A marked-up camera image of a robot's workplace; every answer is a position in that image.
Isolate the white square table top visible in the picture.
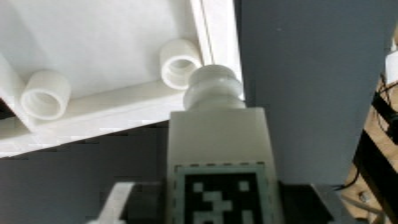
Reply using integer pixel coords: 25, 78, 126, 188
0, 0, 242, 158

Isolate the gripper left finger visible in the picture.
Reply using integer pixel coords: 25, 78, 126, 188
85, 181, 163, 224

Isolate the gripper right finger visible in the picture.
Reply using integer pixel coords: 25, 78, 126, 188
279, 183, 355, 224

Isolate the white table leg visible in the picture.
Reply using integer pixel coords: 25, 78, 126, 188
165, 65, 284, 224

